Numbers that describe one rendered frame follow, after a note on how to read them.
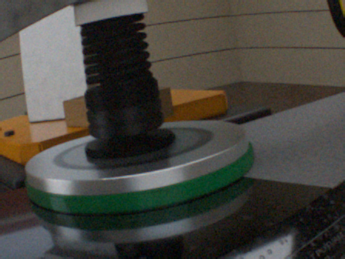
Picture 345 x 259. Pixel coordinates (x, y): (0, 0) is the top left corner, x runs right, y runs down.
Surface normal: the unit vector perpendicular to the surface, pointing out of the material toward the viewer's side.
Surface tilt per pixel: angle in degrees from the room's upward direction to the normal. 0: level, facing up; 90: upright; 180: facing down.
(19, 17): 90
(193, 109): 90
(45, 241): 0
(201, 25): 90
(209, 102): 90
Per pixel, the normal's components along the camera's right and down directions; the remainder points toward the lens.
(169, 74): 0.54, 0.07
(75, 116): -0.71, 0.23
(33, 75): -0.41, 0.22
